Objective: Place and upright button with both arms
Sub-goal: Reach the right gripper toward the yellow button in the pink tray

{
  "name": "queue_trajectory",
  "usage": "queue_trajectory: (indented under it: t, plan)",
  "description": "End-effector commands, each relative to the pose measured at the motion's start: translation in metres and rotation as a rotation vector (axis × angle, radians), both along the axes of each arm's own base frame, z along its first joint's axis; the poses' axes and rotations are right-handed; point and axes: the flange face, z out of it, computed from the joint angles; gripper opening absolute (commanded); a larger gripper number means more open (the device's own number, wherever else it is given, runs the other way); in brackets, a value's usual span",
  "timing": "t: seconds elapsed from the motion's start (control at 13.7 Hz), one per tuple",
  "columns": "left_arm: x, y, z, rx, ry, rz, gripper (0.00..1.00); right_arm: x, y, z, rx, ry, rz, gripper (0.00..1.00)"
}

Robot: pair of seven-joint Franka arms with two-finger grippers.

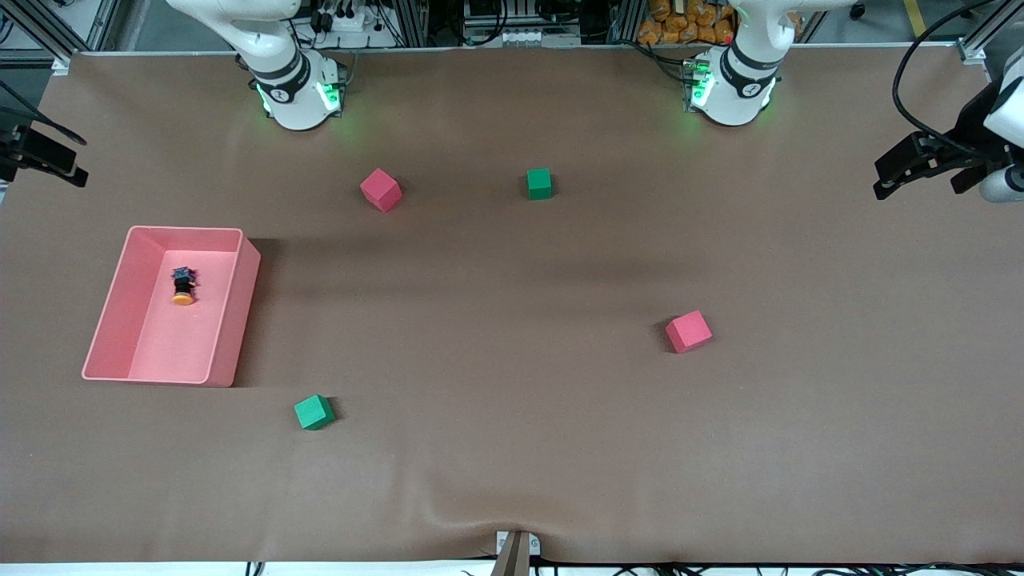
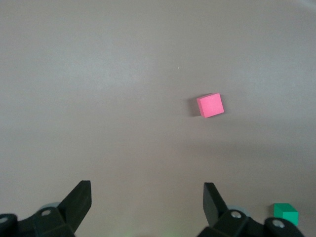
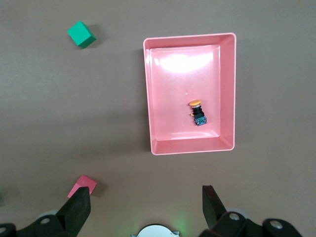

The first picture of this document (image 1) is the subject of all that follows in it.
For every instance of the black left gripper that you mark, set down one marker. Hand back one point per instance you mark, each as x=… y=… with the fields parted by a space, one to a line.
x=966 y=133

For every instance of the orange button with black base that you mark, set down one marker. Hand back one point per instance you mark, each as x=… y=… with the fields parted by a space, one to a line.
x=184 y=288

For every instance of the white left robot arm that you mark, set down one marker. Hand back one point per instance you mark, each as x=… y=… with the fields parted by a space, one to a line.
x=736 y=92

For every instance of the pink plastic bin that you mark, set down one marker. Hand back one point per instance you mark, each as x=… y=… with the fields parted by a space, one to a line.
x=160 y=352

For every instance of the pink foam cube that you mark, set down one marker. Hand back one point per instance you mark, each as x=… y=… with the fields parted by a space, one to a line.
x=688 y=332
x=381 y=190

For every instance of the orange packaged goods pile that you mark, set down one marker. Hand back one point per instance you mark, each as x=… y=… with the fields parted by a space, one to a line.
x=680 y=28

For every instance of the white power strip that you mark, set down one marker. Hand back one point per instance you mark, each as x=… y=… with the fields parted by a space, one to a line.
x=352 y=22

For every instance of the green foam cube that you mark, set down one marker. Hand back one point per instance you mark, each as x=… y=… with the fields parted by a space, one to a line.
x=314 y=412
x=539 y=184

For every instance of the white connector strip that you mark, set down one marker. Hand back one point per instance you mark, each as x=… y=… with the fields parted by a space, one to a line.
x=540 y=38

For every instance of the brown table cover mat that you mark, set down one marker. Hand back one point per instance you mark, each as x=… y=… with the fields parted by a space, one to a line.
x=512 y=448

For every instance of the aluminium frame profile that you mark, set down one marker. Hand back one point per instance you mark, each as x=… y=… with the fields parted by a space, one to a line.
x=988 y=32
x=410 y=24
x=626 y=22
x=44 y=32

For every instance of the grey metal mount bracket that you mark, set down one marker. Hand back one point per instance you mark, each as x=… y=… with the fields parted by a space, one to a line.
x=520 y=548

